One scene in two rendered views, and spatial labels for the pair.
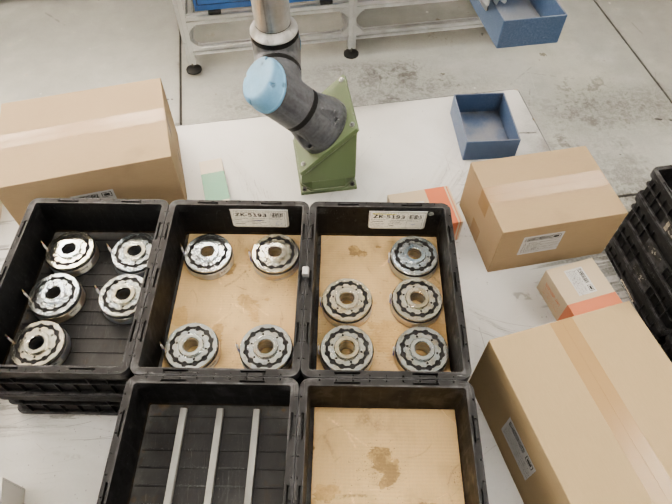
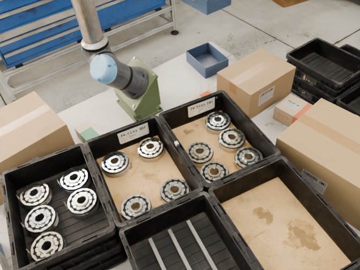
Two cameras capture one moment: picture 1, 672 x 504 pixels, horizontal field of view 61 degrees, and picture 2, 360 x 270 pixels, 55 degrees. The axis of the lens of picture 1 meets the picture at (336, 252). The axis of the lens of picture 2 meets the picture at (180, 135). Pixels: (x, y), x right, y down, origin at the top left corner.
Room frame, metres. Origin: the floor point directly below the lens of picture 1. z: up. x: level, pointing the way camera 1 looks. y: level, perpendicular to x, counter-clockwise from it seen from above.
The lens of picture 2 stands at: (-0.15, 0.36, 1.85)
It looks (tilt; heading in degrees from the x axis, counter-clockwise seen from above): 47 degrees down; 337
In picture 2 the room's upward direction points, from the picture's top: 6 degrees counter-clockwise
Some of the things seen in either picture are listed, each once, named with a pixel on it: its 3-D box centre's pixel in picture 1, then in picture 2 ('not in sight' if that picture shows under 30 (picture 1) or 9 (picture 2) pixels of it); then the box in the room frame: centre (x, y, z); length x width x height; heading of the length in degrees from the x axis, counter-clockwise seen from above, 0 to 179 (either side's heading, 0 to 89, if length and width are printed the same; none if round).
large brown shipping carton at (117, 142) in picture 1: (97, 157); (15, 147); (1.04, 0.62, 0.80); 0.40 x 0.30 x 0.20; 105
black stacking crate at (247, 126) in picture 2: (380, 297); (215, 143); (0.59, -0.09, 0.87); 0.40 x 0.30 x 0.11; 179
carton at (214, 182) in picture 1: (218, 200); (95, 142); (0.96, 0.31, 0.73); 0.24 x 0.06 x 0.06; 15
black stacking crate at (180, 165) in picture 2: (232, 295); (142, 174); (0.59, 0.21, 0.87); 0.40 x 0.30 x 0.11; 179
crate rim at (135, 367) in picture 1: (229, 281); (140, 165); (0.59, 0.21, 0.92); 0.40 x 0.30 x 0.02; 179
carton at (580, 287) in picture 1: (581, 300); (296, 113); (0.65, -0.56, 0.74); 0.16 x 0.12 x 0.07; 17
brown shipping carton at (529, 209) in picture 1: (537, 208); (254, 83); (0.89, -0.50, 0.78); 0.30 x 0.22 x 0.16; 101
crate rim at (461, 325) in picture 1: (382, 284); (215, 134); (0.59, -0.09, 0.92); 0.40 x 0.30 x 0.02; 179
